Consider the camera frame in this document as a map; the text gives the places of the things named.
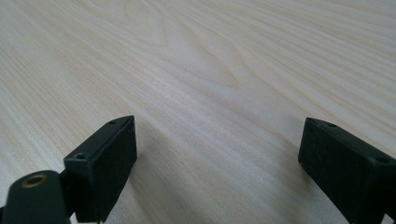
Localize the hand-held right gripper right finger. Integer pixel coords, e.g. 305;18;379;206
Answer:
297;117;396;224

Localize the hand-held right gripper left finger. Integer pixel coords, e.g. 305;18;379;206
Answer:
60;115;138;224

